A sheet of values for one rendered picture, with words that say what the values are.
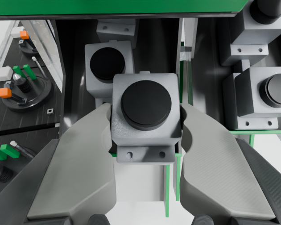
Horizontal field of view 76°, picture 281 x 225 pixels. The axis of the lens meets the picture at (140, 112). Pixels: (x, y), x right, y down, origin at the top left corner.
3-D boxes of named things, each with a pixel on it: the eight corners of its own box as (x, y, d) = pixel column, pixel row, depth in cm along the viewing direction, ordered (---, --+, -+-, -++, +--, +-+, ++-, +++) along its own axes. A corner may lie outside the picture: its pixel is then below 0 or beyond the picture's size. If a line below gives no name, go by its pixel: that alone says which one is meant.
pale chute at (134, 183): (165, 200, 36) (168, 217, 32) (100, 200, 37) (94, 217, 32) (167, 56, 31) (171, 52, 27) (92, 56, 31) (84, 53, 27)
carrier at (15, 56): (73, 66, 65) (60, 34, 55) (3, 75, 63) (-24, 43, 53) (75, 29, 79) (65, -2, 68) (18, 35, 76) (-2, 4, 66)
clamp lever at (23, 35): (38, 49, 64) (26, 35, 56) (32, 50, 63) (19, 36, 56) (37, 40, 64) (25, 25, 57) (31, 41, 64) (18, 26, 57)
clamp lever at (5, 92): (25, 103, 50) (6, 94, 42) (18, 104, 50) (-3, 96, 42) (25, 91, 51) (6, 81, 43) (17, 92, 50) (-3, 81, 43)
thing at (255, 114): (261, 131, 22) (315, 125, 15) (225, 131, 22) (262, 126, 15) (254, 65, 23) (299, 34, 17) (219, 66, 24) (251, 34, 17)
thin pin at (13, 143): (35, 159, 41) (14, 143, 34) (32, 160, 41) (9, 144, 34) (36, 156, 42) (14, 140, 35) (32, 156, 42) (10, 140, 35)
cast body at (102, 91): (138, 111, 22) (136, 97, 15) (101, 114, 22) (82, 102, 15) (132, 47, 23) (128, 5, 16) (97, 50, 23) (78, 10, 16)
